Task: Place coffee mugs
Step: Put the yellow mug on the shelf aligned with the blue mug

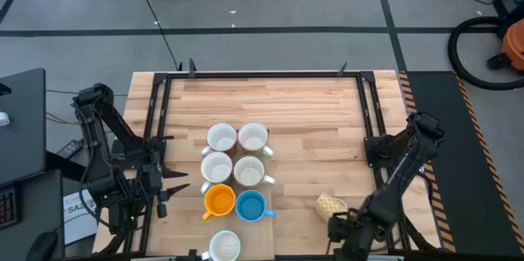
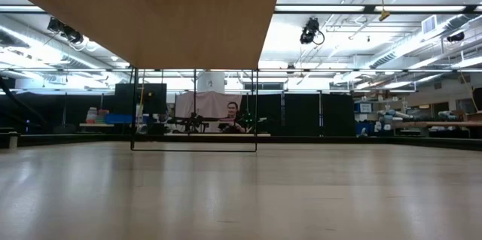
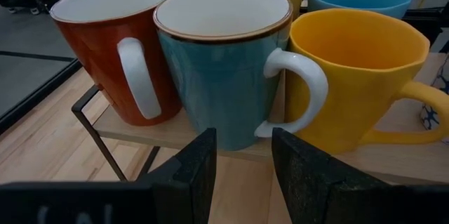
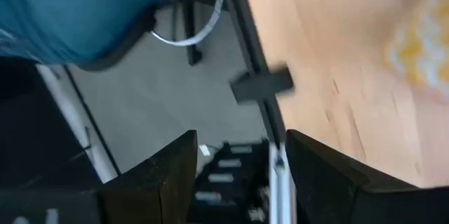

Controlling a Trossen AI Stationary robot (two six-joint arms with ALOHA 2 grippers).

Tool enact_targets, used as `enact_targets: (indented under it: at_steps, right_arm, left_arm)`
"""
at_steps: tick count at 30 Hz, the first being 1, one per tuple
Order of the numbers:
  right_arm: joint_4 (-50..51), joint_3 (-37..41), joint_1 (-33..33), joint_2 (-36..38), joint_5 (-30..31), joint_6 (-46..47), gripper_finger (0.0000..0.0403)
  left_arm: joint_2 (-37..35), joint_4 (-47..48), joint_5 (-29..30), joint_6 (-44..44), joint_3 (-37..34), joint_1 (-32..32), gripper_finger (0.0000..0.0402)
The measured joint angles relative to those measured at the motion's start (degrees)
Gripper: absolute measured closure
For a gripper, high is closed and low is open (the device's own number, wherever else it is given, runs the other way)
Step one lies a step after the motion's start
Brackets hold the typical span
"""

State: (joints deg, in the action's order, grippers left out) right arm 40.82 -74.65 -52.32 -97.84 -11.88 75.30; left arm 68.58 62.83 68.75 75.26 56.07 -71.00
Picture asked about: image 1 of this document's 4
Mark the orange mug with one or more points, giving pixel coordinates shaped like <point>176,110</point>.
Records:
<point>219,201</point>

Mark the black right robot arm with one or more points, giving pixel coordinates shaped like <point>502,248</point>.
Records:
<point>403,167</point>

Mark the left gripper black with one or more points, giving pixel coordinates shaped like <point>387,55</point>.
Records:
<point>153,179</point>

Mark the white grey mug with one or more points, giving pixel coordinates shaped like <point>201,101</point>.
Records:
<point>216,167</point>

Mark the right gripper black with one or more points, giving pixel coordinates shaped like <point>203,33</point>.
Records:
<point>354,232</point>

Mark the beige stoneware mug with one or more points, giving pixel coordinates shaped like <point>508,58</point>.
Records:
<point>253,137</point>

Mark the black metal table frame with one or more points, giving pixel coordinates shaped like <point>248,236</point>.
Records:
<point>266,75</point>

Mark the black power adapter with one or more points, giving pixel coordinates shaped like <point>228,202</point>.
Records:
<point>70,149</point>

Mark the black keyboard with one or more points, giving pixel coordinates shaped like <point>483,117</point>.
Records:
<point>8,208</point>

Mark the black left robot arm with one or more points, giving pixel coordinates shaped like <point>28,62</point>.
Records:
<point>98,158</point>

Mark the white printed paper sheet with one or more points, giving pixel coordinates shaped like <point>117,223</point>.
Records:
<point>78,228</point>

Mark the small white device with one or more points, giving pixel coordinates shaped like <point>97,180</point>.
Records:
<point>3,119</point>

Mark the small black device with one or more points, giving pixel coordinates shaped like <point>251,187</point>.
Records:
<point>3,89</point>

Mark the yellow white patterned mug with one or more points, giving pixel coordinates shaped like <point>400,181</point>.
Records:
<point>327,208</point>

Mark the red-brown stoneware mug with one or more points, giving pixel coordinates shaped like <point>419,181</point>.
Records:
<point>221,138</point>

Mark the black hazard-striped floor mat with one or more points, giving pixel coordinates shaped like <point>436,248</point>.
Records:
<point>462,195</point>

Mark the black computer mouse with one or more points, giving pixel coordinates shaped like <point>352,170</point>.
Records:
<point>41,248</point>

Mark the raised wooden shelf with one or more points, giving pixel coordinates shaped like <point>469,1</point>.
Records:
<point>256,236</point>

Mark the orange vacuum cleaner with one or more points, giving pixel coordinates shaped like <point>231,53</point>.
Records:
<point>515,44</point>

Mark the blue faceted mug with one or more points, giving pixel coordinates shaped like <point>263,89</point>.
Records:
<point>251,208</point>

